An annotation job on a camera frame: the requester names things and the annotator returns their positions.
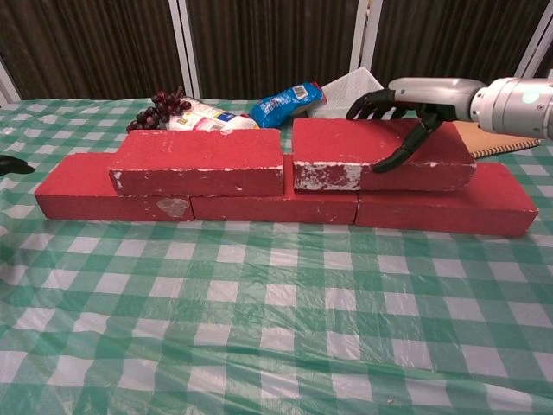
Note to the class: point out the dark red grape bunch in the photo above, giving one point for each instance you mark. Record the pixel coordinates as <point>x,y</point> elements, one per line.
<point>160,106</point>

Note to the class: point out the white snack packet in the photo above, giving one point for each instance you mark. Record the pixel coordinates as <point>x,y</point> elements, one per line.
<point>207,119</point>

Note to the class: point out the dark brown partition panel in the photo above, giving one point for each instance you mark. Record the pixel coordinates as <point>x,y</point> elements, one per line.
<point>445,43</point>
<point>268,43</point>
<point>86,43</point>

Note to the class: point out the blue snack packet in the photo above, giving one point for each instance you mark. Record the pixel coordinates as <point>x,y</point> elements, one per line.
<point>281,104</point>

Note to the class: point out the green white checked tablecloth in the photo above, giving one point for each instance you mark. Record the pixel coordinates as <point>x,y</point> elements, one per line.
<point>216,302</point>

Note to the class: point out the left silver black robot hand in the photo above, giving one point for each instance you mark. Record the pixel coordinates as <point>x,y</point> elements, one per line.
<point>13,165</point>

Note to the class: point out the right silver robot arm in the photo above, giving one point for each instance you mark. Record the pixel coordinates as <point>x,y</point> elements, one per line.
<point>514,108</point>

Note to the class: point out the brown spiral notebook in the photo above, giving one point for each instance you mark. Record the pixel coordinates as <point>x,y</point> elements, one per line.
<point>492,144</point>

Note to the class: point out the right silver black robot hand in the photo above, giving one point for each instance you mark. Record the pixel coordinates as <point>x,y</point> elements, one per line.
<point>432,93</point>

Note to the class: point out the red rectangular foam brick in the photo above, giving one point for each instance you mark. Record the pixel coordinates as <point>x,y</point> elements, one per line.
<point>337,142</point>
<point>432,212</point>
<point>194,151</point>
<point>276,209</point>
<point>86,207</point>

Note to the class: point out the white partition frame post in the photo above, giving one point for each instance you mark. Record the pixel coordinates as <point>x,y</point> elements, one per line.
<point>6,84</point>
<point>363,34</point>
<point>538,47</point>
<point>186,52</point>

